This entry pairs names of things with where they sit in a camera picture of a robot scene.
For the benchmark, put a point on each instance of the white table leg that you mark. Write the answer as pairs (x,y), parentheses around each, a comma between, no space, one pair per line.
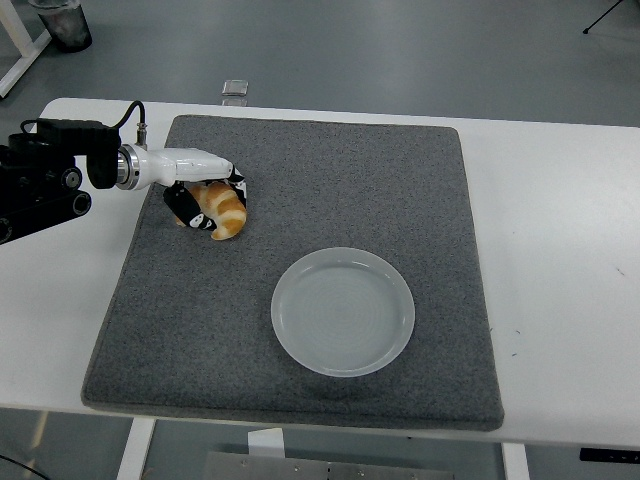
(134,450)
(516,462)

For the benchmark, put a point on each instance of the black table control panel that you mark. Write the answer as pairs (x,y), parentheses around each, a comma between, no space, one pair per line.
(610,455)

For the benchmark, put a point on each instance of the black tripod leg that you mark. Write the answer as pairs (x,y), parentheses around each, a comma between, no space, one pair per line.
(586,30)

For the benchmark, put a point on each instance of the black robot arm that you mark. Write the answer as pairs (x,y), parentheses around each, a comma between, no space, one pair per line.
(30,200)

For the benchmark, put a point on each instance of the translucent white round plate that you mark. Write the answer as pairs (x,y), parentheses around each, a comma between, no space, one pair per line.
(345,315)

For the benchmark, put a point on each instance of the black trash bin with liner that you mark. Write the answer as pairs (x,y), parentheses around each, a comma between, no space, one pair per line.
(70,30)

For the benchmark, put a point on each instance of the grey felt mat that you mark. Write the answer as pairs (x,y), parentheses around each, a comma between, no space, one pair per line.
(350,175)

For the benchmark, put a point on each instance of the white desk frame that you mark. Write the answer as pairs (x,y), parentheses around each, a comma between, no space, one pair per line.
(20,62)

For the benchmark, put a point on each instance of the golden croissant bread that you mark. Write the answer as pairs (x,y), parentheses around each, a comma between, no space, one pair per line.
(227,215)

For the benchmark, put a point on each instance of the white paper label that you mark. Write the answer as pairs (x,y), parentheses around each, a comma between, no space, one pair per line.
(266,442)

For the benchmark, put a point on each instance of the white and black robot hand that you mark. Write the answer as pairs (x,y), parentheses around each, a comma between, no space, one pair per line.
(185,165)

